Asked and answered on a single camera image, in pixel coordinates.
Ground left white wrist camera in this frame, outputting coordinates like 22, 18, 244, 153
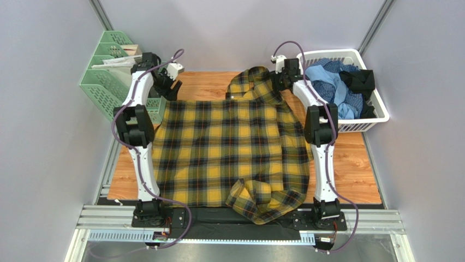
166, 63, 184, 80

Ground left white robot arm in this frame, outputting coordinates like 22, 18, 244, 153
111, 52, 184, 228

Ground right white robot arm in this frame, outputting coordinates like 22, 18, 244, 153
271, 55, 341, 225

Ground blue checked shirt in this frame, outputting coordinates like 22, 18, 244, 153
305, 58, 363, 120

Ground papers in organizer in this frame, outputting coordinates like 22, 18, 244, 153
88, 43, 142, 69

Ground aluminium rail frame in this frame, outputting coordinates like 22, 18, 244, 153
65, 204, 414, 261

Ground light blue shirt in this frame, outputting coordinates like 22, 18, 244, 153
305, 65, 358, 120

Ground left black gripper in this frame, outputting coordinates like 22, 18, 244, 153
152, 68, 182, 101

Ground green file organizer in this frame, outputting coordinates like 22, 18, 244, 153
80, 31, 168, 124

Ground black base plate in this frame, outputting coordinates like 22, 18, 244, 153
98, 196, 348, 241

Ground yellow plaid long sleeve shirt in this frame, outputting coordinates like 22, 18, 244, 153
152, 66, 313, 225

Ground black garment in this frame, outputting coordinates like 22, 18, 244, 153
339, 70, 375, 119

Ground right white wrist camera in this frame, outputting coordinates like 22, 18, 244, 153
271, 55, 287, 74

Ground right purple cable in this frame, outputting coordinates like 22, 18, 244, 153
272, 40, 360, 254

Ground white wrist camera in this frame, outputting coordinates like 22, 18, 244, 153
166, 63, 184, 80
271, 55, 287, 74

